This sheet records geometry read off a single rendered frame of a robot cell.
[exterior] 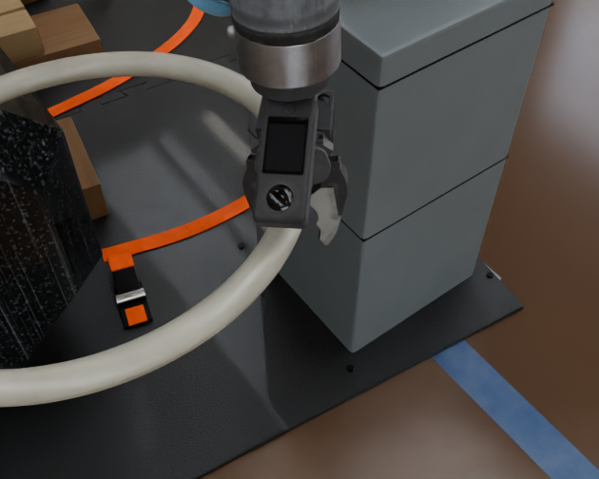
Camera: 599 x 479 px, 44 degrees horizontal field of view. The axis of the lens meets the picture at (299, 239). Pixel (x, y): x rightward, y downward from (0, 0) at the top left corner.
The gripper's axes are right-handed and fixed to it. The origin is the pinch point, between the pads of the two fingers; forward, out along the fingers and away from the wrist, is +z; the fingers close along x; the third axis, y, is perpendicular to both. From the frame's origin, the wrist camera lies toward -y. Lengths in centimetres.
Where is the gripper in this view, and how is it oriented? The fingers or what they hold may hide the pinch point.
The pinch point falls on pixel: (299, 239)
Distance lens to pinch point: 78.2
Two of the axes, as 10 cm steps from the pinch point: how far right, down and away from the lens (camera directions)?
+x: -9.9, -0.3, 1.0
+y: 0.9, -7.2, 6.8
